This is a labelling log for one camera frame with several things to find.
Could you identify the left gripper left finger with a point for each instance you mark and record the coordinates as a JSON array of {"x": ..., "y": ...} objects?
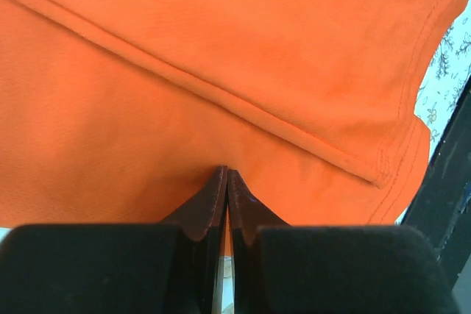
[{"x": 170, "y": 266}]

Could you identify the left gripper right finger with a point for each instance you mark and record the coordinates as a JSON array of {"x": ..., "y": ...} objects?
[{"x": 279, "y": 268}]

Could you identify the orange t shirt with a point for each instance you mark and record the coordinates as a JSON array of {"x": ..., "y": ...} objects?
[{"x": 202, "y": 89}]

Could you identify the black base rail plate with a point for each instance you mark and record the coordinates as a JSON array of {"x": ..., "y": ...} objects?
[{"x": 441, "y": 208}]

